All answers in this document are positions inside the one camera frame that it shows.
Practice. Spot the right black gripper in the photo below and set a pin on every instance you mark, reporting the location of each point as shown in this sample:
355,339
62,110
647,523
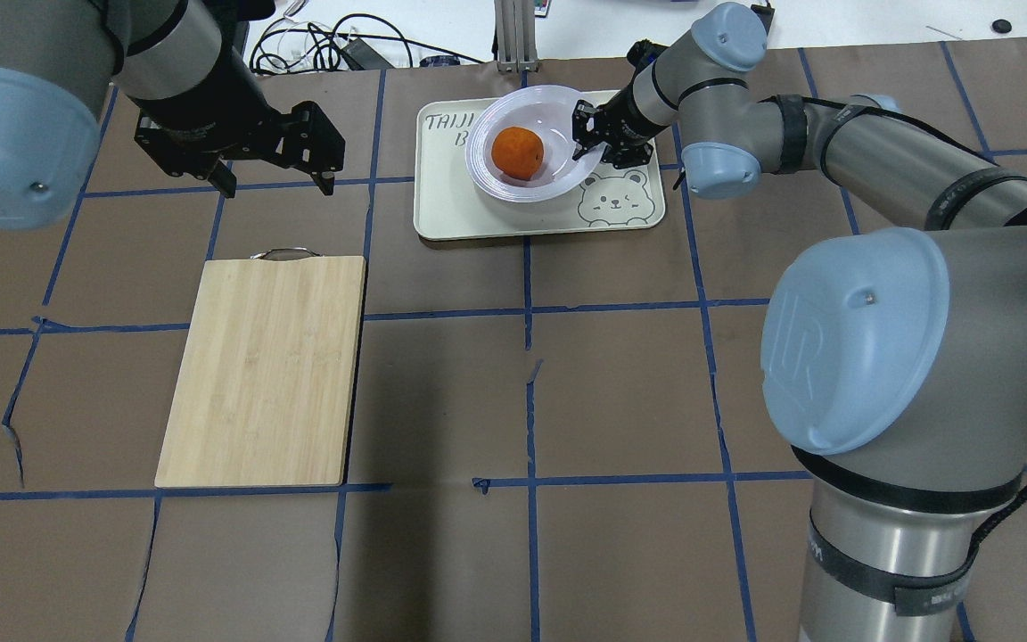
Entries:
622,118

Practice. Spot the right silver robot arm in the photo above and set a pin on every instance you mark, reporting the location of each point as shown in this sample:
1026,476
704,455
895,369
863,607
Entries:
894,363

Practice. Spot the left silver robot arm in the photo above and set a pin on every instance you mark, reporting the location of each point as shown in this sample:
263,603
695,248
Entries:
58,59

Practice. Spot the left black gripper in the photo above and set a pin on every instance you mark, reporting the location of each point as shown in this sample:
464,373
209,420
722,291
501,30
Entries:
210,105

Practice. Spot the white ribbed plate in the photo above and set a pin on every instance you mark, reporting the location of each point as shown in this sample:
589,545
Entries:
547,111

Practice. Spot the orange mandarin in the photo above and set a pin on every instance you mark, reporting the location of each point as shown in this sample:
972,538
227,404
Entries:
518,153

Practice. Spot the wooden cutting board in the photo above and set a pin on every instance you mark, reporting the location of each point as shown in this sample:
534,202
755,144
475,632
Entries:
264,395

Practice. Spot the aluminium frame post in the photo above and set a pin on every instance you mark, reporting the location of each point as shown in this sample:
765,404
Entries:
515,38

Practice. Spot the cream bear tray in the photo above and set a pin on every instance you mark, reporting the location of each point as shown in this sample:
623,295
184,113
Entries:
448,207

